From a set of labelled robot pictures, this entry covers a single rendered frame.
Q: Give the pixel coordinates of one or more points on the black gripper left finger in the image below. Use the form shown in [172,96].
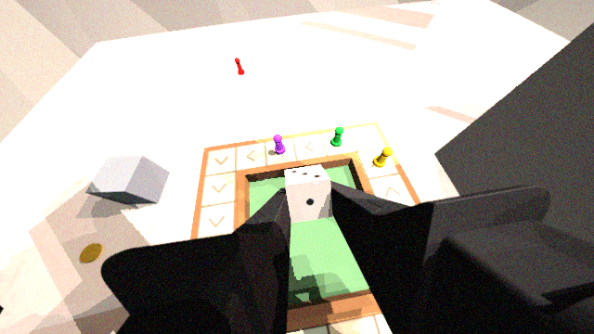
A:
[253,261]

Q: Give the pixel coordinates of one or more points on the orange square board track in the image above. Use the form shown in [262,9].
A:
[321,320]

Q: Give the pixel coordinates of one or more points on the orange-yellow flat disc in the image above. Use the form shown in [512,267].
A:
[90,253]

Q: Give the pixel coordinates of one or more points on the yellow pawn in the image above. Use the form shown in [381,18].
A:
[380,161]

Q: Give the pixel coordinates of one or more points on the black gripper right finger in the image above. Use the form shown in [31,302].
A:
[396,246]

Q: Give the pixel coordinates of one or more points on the green pawn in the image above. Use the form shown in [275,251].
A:
[336,141]

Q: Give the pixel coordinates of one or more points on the red game pawn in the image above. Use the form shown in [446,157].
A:
[240,71]

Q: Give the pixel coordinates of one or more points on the purple pawn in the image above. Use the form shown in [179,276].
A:
[279,148]

